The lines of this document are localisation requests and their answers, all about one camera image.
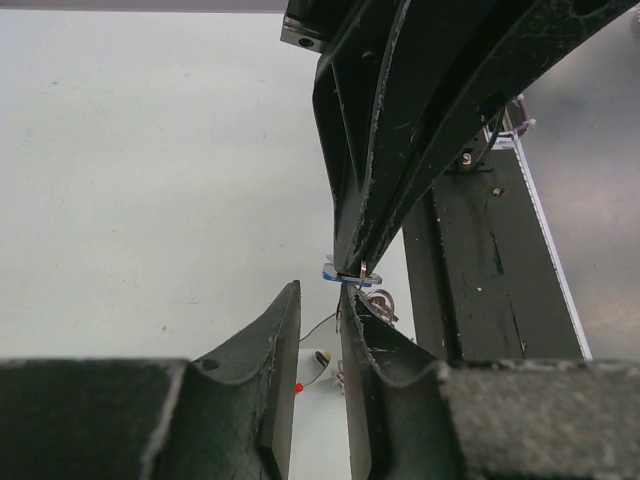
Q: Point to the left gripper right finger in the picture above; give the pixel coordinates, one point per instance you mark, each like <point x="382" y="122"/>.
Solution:
<point x="413" y="416"/>

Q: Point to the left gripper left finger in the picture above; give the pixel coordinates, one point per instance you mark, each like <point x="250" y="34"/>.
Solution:
<point x="225" y="415"/>

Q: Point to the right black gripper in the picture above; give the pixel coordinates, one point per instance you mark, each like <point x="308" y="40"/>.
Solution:
<point x="355" y="35"/>

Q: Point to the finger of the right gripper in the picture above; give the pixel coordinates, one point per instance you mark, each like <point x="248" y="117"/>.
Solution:
<point x="475" y="125"/>

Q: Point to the red handled metal key holder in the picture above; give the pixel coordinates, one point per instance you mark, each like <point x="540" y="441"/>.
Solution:
<point x="330" y="335"/>

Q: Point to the key with blue cap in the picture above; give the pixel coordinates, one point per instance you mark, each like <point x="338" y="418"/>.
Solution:
<point x="364" y="278"/>

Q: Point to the white cable duct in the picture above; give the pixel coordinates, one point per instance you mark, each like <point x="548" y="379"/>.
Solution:
<point x="511" y="139"/>

